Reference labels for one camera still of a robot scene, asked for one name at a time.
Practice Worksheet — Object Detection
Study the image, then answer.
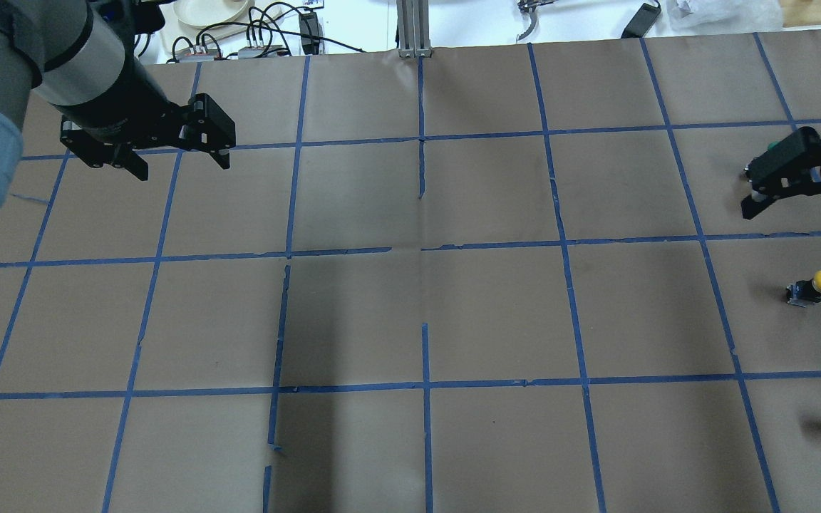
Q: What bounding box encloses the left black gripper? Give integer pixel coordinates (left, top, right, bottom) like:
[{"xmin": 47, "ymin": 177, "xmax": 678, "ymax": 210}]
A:
[{"xmin": 60, "ymin": 71, "xmax": 237, "ymax": 182}]

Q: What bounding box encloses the black power adapter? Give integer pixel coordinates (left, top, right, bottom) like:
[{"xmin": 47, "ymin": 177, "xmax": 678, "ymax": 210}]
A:
[{"xmin": 620, "ymin": 1, "xmax": 661, "ymax": 39}]

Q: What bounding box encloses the aluminium frame post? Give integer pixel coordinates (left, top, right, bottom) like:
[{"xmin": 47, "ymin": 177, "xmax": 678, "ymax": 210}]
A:
[{"xmin": 396, "ymin": 0, "xmax": 433, "ymax": 58}]

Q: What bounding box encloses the beige plate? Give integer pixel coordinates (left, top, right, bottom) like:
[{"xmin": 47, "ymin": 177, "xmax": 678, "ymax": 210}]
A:
[{"xmin": 172, "ymin": 0, "xmax": 251, "ymax": 29}]

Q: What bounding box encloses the black cable bundle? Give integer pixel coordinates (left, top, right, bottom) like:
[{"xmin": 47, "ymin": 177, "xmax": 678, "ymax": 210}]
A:
[{"xmin": 168, "ymin": 2, "xmax": 365, "ymax": 63}]

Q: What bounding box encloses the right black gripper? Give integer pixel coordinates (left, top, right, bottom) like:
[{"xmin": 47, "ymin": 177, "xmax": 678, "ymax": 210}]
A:
[{"xmin": 740, "ymin": 126, "xmax": 821, "ymax": 220}]

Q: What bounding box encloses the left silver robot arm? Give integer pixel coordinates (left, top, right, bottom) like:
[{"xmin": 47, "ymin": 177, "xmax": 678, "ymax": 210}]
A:
[{"xmin": 0, "ymin": 1, "xmax": 237, "ymax": 209}]

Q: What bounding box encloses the yellow push button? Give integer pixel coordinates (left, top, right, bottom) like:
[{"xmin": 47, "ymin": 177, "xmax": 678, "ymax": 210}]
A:
[{"xmin": 785, "ymin": 270, "xmax": 821, "ymax": 308}]

